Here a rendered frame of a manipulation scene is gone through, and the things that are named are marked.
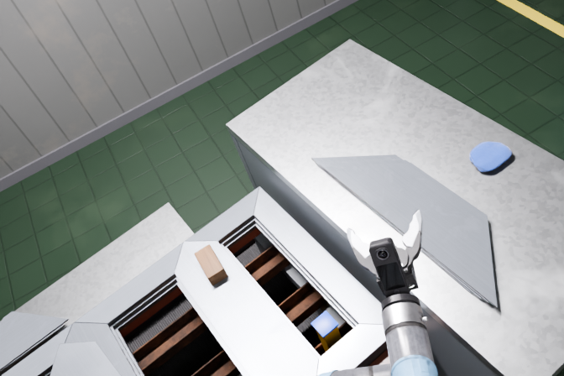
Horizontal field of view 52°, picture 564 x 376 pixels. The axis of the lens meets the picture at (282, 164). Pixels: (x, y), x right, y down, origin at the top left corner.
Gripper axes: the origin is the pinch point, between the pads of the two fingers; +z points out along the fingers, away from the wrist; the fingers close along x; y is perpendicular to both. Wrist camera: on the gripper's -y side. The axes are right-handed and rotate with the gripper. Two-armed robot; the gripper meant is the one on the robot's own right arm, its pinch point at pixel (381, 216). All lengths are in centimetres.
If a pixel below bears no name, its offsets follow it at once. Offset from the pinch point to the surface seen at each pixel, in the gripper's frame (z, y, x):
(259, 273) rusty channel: 41, 70, -57
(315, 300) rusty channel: 24, 69, -36
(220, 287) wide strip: 26, 51, -62
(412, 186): 36, 39, 5
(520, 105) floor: 164, 156, 66
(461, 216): 23.3, 40.8, 15.9
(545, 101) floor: 163, 158, 79
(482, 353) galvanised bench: -14.5, 42.6, 11.2
